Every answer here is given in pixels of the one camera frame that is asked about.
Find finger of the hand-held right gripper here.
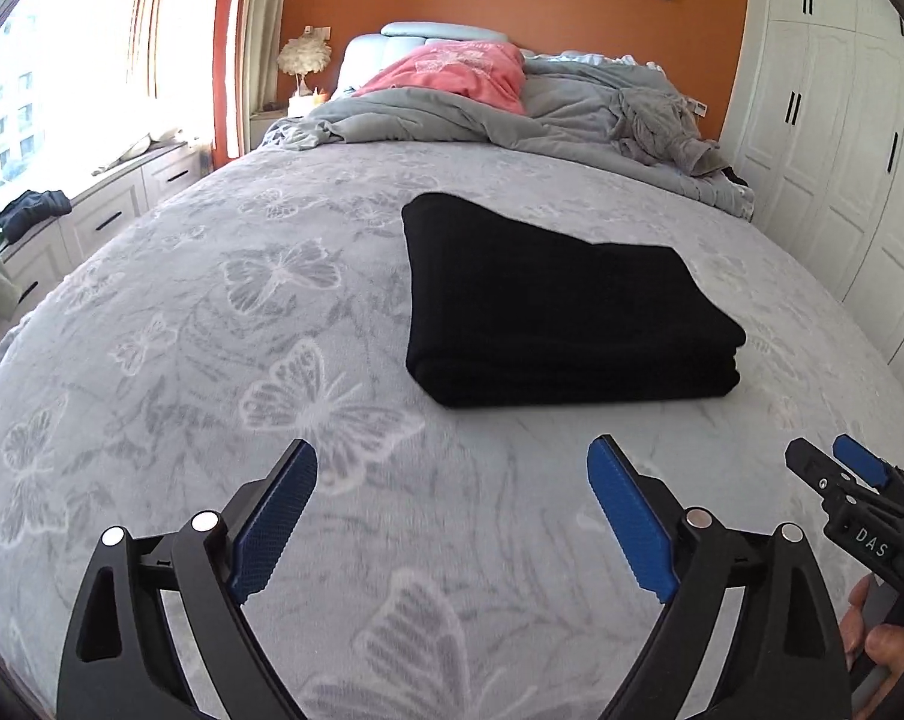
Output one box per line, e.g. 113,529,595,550
833,433,904,497
785,438,855,500

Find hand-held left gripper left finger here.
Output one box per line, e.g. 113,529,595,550
56,439,319,720

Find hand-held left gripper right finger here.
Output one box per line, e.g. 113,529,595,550
585,433,852,720

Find black pants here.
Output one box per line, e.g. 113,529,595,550
401,193,747,410

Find person's right hand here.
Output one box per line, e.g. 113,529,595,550
845,576,904,691

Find grey butterfly print blanket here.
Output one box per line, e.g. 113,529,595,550
0,142,904,720

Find white wardrobe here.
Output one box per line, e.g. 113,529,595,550
714,0,904,391

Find white drawer cabinet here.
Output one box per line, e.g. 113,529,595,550
0,142,213,331

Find crumpled grey garment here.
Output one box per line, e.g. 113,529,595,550
609,86,730,177

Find dark blue clothes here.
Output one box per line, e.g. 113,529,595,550
0,190,74,241

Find white nightstand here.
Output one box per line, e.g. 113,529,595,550
249,111,295,155

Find pale elongated object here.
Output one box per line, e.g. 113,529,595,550
95,131,190,173

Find grey duvet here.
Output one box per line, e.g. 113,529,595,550
260,52,756,222

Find white feather table lamp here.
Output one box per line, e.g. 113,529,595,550
278,30,333,98

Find light blue headboard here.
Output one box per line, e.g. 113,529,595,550
339,21,535,100

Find orange curtain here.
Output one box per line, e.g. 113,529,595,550
210,0,235,166

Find pink pillow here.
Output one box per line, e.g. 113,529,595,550
354,41,528,117

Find window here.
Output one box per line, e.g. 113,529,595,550
0,0,220,218

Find white curtain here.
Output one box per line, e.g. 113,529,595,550
227,0,295,158

